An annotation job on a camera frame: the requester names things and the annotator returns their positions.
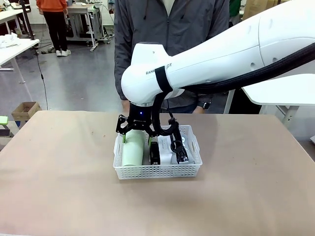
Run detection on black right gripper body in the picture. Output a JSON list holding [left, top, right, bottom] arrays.
[[128, 102, 155, 130]]

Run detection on black rectangular case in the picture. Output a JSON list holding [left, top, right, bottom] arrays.
[[149, 141, 161, 166]]

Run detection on white rectangular box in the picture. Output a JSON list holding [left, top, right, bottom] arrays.
[[157, 136, 174, 164]]

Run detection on light green cylinder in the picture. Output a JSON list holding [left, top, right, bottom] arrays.
[[121, 129, 146, 167]]

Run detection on person's right forearm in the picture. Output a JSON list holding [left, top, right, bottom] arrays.
[[114, 49, 133, 101]]

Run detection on white perforated plastic basket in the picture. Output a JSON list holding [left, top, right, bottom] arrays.
[[112, 124, 203, 179]]

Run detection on open cardboard box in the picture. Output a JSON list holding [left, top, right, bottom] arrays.
[[11, 101, 42, 127]]

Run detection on person in grey jacket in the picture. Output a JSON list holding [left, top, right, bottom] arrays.
[[114, 0, 231, 114]]

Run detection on black block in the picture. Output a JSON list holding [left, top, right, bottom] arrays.
[[0, 124, 13, 138]]

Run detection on grey workshop table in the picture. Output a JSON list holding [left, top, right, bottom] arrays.
[[66, 3, 105, 52]]

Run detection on person in orange top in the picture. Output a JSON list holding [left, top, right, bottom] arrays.
[[35, 0, 72, 57]]

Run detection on white table with cloth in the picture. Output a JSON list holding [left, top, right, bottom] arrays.
[[0, 38, 40, 84]]

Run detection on white empty table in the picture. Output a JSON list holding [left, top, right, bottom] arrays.
[[223, 73, 315, 126]]

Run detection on black pole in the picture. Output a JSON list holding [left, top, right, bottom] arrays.
[[19, 0, 35, 40]]

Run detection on white cloth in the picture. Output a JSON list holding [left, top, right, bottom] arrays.
[[0, 33, 20, 49]]

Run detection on person in green top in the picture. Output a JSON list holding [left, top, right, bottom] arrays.
[[230, 0, 243, 18]]

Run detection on large cardboard box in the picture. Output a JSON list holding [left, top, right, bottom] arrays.
[[242, 0, 279, 20]]

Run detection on white background desk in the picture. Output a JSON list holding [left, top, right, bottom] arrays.
[[0, 8, 32, 35]]

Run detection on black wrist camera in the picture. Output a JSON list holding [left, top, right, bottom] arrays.
[[168, 118, 180, 131]]

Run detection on black velcro strap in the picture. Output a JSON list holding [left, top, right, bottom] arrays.
[[154, 65, 173, 93]]

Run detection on black floor cable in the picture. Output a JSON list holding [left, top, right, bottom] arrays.
[[34, 48, 49, 111]]

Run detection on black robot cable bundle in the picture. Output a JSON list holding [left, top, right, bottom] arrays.
[[150, 41, 315, 137]]

